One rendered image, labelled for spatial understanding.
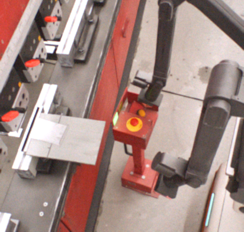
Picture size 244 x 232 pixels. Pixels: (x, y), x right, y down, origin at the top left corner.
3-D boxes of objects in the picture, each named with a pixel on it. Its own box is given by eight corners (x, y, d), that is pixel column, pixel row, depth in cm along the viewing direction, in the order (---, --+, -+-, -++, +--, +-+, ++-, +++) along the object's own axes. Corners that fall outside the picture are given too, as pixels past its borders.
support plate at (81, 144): (95, 165, 121) (95, 164, 120) (26, 155, 125) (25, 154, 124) (106, 122, 130) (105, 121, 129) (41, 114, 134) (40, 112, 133)
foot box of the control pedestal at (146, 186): (158, 198, 213) (158, 192, 203) (121, 186, 219) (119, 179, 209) (167, 170, 222) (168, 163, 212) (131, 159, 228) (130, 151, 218)
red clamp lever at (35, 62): (32, 62, 105) (45, 57, 114) (20, 61, 106) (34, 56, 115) (32, 68, 106) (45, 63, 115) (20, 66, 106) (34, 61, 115)
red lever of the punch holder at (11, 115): (9, 117, 95) (25, 107, 104) (-5, 115, 96) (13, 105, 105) (9, 123, 96) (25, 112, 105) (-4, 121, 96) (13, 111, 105)
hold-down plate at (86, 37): (85, 64, 161) (84, 59, 159) (74, 62, 162) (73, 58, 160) (99, 19, 176) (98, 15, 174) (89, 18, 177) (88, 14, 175)
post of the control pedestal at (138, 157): (142, 175, 209) (139, 134, 164) (134, 172, 211) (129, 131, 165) (145, 167, 212) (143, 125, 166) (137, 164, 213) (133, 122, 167)
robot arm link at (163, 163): (203, 186, 90) (209, 158, 94) (166, 167, 88) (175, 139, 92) (180, 193, 101) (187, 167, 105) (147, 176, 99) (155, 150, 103)
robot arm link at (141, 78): (163, 85, 130) (168, 68, 134) (135, 74, 130) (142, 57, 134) (155, 100, 140) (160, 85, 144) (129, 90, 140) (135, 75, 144)
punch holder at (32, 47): (35, 85, 119) (20, 53, 105) (13, 82, 120) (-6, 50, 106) (48, 53, 126) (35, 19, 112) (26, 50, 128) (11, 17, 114)
